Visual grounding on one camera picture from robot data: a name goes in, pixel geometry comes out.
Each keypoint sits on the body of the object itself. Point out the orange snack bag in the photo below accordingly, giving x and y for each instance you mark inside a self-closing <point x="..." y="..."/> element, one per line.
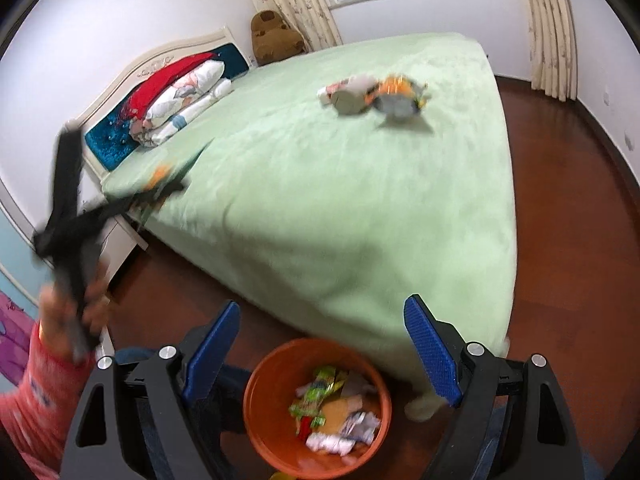
<point x="397" y="97"/>

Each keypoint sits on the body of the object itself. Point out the red pillow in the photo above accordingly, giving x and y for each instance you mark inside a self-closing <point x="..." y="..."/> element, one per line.
<point x="170" y="77"/>

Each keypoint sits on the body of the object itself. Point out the bed with green blanket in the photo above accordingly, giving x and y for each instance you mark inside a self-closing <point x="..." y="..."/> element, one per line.
<point x="340" y="200"/>

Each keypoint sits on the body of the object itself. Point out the orange plastic bucket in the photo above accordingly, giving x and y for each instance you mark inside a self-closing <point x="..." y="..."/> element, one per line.
<point x="262" y="430"/>

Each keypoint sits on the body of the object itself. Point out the green snack packet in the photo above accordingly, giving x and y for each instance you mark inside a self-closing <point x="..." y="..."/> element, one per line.
<point x="317" y="392"/>

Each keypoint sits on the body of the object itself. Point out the person's left forearm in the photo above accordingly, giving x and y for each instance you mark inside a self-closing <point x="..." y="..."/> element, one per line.
<point x="40" y="390"/>

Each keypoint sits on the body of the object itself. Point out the cream bed headboard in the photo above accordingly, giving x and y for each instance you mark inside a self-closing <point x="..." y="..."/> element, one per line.
<point x="107" y="135"/>

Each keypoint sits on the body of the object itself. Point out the red white packet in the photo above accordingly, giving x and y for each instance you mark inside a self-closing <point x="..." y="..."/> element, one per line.
<point x="345" y="84"/>

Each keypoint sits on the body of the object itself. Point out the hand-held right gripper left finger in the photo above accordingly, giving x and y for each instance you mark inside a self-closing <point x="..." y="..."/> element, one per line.
<point x="210" y="355"/>

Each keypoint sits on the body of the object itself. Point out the person's left hand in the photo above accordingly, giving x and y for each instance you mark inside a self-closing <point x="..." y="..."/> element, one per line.
<point x="92" y="305"/>

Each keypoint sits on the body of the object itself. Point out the blue white carton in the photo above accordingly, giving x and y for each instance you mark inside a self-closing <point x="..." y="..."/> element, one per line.
<point x="350" y="432"/>

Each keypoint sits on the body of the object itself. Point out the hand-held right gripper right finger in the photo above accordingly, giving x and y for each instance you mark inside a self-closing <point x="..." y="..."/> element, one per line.
<point x="432" y="355"/>

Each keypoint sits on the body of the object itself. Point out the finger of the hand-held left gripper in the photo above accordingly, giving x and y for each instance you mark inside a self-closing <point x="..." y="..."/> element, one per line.
<point x="135" y="202"/>

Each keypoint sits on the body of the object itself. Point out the cream floral curtain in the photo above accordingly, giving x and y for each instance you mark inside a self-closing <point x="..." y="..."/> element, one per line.
<point x="300" y="5"/>
<point x="550" y="35"/>

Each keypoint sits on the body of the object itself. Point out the blue pink printed panel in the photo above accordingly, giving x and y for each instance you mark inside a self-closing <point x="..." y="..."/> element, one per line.
<point x="12" y="320"/>

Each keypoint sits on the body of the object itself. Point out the brown plush toy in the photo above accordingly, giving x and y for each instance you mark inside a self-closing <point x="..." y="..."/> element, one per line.
<point x="275" y="37"/>

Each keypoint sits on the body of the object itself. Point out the white nightstand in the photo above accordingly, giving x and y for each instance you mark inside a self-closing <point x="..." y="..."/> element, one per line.
<point x="120" y="252"/>

